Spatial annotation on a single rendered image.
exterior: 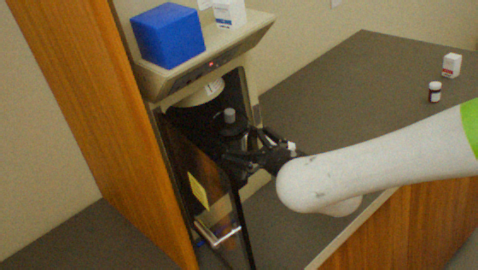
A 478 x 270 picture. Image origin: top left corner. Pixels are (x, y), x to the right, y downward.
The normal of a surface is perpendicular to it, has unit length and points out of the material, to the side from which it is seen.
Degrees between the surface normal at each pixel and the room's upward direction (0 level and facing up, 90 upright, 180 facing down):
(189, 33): 90
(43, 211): 90
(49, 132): 90
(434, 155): 71
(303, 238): 0
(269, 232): 0
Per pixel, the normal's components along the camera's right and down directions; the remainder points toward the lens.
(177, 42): 0.67, 0.34
